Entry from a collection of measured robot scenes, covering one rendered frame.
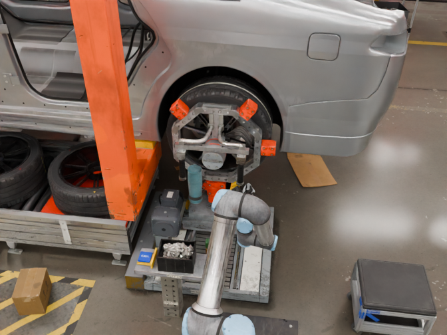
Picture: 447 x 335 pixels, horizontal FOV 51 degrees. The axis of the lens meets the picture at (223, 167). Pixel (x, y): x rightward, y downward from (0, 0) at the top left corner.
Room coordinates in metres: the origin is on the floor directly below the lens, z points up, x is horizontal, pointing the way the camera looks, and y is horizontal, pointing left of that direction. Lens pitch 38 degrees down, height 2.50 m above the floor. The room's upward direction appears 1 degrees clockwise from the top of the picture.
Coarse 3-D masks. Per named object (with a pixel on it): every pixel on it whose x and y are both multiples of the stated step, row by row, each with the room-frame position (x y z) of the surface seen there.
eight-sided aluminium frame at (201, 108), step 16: (192, 112) 2.33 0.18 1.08; (208, 112) 2.32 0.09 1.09; (224, 112) 2.31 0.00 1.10; (176, 128) 2.34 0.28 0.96; (256, 128) 2.31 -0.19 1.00; (256, 144) 2.29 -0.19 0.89; (176, 160) 2.34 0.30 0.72; (256, 160) 2.29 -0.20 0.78; (208, 176) 2.32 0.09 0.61; (224, 176) 2.32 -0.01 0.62
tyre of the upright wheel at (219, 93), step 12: (192, 84) 2.61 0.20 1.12; (204, 84) 2.52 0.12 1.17; (216, 84) 2.50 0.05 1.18; (228, 84) 2.50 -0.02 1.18; (240, 84) 2.54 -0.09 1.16; (192, 96) 2.42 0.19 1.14; (204, 96) 2.41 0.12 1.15; (216, 96) 2.40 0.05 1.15; (228, 96) 2.39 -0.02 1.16; (240, 96) 2.40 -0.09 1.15; (252, 96) 2.48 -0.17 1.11; (264, 108) 2.47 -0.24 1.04; (168, 120) 2.45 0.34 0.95; (264, 120) 2.37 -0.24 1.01; (168, 132) 2.44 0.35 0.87; (264, 132) 2.37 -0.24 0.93; (264, 156) 2.37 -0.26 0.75; (204, 168) 2.41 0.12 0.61
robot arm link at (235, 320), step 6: (222, 318) 1.29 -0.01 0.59; (228, 318) 1.28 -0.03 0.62; (234, 318) 1.28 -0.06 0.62; (240, 318) 1.28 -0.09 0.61; (246, 318) 1.28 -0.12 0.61; (222, 324) 1.26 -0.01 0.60; (228, 324) 1.24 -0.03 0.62; (234, 324) 1.25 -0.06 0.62; (240, 324) 1.25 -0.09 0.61; (246, 324) 1.25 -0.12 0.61; (252, 324) 1.25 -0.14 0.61; (222, 330) 1.23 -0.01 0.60; (228, 330) 1.21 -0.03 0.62; (234, 330) 1.21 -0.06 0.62; (240, 330) 1.22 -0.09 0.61; (246, 330) 1.22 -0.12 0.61; (252, 330) 1.22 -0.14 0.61
